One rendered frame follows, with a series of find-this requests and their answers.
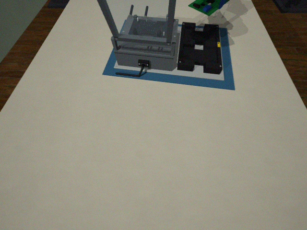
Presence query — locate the green circuit board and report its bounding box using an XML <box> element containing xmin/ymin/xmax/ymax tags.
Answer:
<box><xmin>188</xmin><ymin>0</ymin><xmax>220</xmax><ymax>16</ymax></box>

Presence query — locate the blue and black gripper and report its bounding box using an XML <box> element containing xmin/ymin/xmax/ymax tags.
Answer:
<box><xmin>218</xmin><ymin>0</ymin><xmax>226</xmax><ymax>9</ymax></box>

